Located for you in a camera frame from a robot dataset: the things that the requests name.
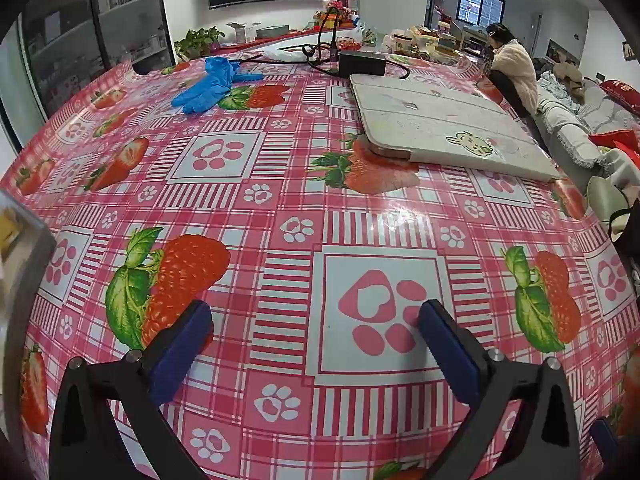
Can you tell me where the glass door cabinet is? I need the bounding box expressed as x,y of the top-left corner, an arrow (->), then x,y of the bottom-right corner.
20,0 -> 176,116

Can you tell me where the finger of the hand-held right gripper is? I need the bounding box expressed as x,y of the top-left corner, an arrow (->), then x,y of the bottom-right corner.
590,417 -> 621,461

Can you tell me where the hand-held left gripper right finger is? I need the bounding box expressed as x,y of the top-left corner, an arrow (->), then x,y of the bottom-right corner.
418,299 -> 583,480

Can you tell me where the black power adapter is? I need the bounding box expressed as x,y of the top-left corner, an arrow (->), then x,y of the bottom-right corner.
339,51 -> 387,79

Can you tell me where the small white carton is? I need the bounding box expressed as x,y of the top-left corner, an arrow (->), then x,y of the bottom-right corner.
227,21 -> 261,43

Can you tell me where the grey sofa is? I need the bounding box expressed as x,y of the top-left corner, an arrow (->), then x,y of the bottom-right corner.
530,72 -> 640,196

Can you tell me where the white folding pad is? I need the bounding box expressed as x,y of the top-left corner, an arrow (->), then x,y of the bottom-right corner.
349,74 -> 562,182

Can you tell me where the dark framed window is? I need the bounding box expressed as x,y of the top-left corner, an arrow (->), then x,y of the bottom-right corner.
459,0 -> 505,25

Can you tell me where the red pillow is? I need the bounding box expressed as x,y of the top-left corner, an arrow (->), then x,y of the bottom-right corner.
597,79 -> 640,116

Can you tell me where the pink strawberry print tablecloth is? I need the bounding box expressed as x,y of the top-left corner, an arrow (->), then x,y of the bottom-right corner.
0,45 -> 640,480

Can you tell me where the blue rubber glove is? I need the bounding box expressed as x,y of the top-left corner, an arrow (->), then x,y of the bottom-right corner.
205,57 -> 263,83
171,67 -> 236,114

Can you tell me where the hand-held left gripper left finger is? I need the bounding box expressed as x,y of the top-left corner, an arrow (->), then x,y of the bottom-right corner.
48,300 -> 215,480

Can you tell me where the green potted plant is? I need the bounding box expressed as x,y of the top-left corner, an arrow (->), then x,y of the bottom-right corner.
174,26 -> 226,59

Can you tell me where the black bag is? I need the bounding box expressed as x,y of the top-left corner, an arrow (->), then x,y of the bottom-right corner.
607,207 -> 640,271

